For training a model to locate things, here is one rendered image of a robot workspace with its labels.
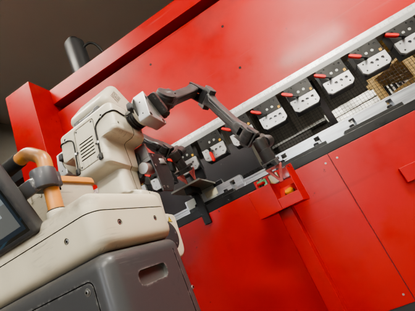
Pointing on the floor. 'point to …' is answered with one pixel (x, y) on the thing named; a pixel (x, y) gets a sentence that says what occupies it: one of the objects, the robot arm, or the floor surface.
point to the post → (325, 108)
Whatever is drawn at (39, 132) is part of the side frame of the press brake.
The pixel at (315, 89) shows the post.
